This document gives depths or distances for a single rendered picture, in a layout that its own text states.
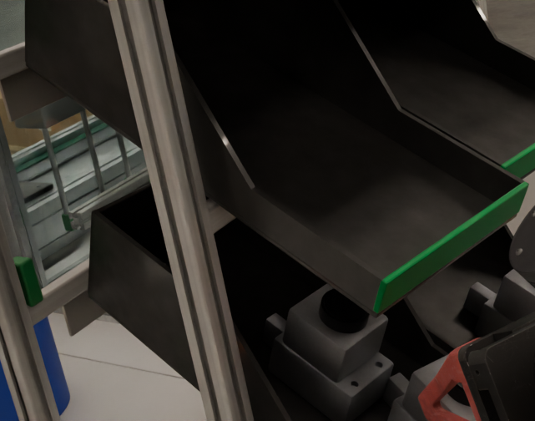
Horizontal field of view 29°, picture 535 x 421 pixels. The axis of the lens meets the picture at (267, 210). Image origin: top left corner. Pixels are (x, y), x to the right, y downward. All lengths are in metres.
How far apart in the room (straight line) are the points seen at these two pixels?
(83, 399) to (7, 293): 0.84
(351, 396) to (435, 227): 0.12
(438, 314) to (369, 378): 0.13
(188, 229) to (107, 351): 1.09
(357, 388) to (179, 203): 0.17
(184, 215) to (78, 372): 1.07
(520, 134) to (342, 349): 0.19
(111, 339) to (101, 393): 0.16
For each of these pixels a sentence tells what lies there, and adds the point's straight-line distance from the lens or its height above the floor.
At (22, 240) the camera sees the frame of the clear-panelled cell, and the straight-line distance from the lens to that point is 1.78.
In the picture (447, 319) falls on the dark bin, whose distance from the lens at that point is 0.76.
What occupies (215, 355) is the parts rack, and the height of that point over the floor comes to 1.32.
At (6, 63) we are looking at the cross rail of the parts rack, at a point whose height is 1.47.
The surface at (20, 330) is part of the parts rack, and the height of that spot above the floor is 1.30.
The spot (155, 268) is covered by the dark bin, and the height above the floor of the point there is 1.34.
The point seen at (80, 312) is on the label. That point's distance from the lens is 0.76.
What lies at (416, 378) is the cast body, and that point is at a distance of 0.61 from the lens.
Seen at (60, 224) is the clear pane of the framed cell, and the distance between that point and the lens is 1.71.
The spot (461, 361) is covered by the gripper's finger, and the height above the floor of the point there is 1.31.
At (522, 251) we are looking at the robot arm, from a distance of 0.45.
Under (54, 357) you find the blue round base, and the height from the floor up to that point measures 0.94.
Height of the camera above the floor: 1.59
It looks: 21 degrees down
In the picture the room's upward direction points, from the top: 11 degrees counter-clockwise
